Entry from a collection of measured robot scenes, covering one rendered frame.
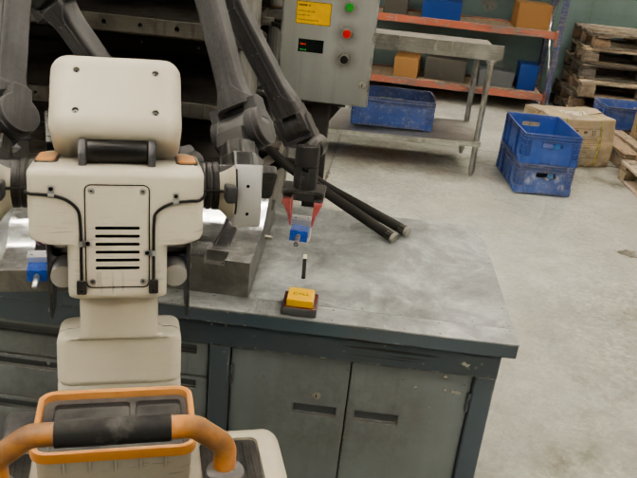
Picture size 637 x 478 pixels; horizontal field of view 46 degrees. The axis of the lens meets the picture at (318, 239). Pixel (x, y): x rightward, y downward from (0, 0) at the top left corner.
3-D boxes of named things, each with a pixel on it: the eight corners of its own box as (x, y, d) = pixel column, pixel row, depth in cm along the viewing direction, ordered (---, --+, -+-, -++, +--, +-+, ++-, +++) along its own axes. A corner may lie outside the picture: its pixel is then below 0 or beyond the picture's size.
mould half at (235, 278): (247, 297, 175) (251, 245, 169) (137, 284, 175) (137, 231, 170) (274, 218, 221) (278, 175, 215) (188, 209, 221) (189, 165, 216)
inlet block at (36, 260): (46, 299, 160) (45, 276, 158) (22, 299, 159) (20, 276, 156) (52, 271, 171) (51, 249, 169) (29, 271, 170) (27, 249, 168)
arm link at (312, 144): (294, 140, 171) (318, 144, 170) (301, 134, 178) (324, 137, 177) (291, 170, 174) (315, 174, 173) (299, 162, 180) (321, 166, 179)
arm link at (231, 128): (217, 155, 137) (242, 144, 135) (214, 110, 142) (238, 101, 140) (243, 176, 145) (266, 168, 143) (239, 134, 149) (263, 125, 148)
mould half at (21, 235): (120, 289, 172) (120, 247, 168) (0, 292, 166) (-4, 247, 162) (122, 209, 216) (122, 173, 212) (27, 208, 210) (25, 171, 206)
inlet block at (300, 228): (304, 256, 173) (307, 234, 171) (283, 253, 173) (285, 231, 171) (310, 237, 185) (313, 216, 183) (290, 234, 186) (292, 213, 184)
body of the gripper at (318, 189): (284, 187, 182) (286, 157, 179) (325, 192, 181) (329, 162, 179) (281, 195, 176) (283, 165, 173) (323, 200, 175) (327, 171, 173)
